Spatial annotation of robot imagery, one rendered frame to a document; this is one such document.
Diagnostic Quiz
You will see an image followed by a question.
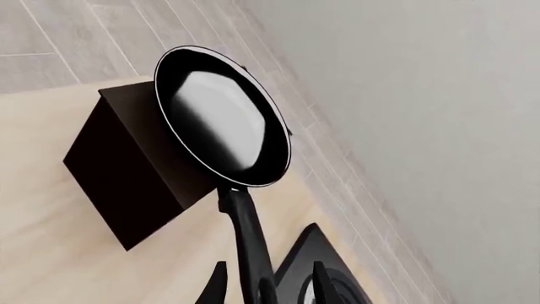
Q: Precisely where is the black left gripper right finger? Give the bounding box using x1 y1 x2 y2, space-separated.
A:
312 261 340 304

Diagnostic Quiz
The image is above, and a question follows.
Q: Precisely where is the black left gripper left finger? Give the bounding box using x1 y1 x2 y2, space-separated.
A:
201 260 230 304

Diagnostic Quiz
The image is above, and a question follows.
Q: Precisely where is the dark wooden cabinet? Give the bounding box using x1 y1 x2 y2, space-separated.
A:
62 64 293 252

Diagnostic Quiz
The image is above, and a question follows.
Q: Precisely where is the flat black stove plate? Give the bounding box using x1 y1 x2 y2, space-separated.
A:
272 222 374 304

